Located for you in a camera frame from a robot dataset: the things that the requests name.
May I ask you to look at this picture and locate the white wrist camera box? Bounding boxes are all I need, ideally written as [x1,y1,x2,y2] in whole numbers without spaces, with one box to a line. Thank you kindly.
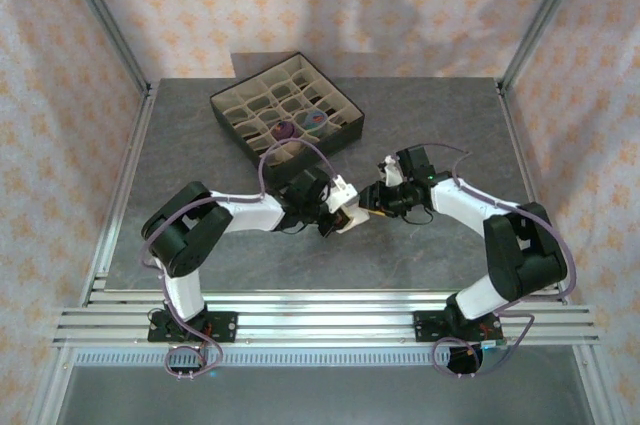
[377,154,405,187]
[327,174,357,210]

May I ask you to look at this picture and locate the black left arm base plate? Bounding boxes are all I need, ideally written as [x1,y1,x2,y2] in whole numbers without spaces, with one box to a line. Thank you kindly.
[147,311,238,345]

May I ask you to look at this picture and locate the aluminium table side rail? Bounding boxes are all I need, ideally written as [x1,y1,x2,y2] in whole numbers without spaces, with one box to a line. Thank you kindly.
[496,83,572,306]
[78,83,160,306]

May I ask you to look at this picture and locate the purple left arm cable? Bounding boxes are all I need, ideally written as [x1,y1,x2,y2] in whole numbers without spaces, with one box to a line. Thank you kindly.
[138,139,347,381]

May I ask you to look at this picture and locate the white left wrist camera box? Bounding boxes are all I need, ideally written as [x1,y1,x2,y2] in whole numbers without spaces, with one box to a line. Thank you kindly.
[327,174,357,210]

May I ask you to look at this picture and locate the aluminium mounting rails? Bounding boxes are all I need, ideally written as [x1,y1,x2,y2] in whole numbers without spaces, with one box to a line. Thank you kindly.
[52,289,601,349]

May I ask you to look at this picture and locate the blue-grey sock with green toe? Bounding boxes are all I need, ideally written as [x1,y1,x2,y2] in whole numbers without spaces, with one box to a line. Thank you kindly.
[298,109,331,134]

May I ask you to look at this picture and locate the purple ribbed sock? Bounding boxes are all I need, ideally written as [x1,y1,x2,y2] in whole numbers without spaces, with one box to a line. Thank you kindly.
[269,119,301,142]

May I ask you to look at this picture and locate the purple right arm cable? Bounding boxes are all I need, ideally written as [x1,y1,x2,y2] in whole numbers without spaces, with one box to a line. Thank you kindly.
[422,143,577,379]

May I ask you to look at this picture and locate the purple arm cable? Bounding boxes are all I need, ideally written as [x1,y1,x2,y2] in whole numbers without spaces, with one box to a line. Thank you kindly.
[138,139,347,381]
[422,143,577,379]

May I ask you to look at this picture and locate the black divided organizer box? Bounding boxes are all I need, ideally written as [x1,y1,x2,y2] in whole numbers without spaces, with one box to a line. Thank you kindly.
[208,49,365,172]

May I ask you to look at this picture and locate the grey slotted cable duct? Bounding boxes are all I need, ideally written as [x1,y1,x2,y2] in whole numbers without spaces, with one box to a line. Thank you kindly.
[69,348,581,367]

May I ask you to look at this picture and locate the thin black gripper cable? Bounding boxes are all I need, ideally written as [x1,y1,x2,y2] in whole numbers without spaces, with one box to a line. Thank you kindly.
[402,204,435,227]
[277,217,307,236]

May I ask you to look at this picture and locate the aluminium frame post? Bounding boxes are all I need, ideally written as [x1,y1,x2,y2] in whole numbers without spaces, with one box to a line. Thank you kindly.
[54,0,154,94]
[498,0,597,94]

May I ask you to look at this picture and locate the white sock with black stripes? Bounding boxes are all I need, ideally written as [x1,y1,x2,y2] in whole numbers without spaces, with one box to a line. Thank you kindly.
[342,199,372,235]

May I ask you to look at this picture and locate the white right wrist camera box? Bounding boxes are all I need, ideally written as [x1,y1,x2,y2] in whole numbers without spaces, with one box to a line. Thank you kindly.
[377,154,405,187]

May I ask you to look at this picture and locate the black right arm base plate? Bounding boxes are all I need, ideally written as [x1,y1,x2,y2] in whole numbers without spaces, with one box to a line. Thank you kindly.
[413,309,503,345]

